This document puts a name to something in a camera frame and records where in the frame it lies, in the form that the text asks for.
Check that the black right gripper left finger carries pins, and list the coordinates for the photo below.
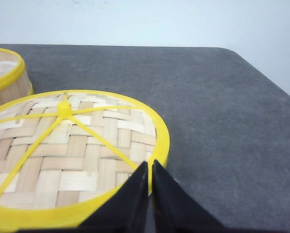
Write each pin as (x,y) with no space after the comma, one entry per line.
(125,212)

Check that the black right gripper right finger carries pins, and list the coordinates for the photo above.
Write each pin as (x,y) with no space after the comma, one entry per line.
(175,211)

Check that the woven bamboo steamer lid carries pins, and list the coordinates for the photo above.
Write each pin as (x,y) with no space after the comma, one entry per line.
(64,153)

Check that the bamboo steamer basket yellow rims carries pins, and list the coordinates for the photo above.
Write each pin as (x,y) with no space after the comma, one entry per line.
(14,80)

